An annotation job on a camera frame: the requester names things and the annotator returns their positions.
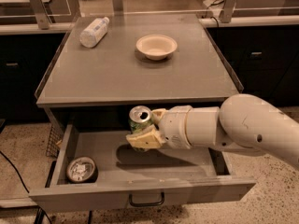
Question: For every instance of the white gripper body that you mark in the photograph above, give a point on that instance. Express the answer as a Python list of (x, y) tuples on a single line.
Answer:
[(175, 126)]

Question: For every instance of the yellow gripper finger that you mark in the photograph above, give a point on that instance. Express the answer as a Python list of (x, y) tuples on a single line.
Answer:
[(157, 114), (149, 138)]

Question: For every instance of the green soda can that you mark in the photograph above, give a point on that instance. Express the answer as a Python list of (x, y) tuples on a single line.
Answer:
[(139, 118)]

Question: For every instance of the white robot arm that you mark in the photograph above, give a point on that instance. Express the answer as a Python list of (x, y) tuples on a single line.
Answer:
[(242, 124)]

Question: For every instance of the grey open top drawer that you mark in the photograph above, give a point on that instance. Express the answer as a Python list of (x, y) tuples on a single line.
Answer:
[(198, 175)]

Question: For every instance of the grey cabinet with top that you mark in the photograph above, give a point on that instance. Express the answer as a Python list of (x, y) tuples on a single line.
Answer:
[(115, 73)]

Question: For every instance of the round tin in drawer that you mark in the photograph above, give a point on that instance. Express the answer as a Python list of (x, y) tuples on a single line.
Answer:
[(82, 170)]

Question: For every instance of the white paper bowl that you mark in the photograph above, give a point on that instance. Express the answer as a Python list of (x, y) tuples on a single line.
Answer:
[(156, 47)]

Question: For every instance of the clear plastic water bottle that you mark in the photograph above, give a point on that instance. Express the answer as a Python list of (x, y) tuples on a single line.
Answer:
[(94, 32)]

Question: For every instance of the dark counter cabinets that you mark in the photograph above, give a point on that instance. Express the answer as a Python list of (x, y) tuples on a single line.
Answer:
[(264, 59)]

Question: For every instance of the black drawer handle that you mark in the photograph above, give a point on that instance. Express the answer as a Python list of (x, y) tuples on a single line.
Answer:
[(146, 200)]

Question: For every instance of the wire mesh basket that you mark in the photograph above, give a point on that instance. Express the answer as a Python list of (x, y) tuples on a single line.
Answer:
[(54, 143)]

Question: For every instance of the right metal bracket post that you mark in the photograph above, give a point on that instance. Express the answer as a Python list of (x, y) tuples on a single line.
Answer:
[(227, 10)]

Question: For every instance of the left metal bracket post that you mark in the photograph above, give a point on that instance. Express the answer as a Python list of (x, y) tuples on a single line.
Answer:
[(42, 18)]

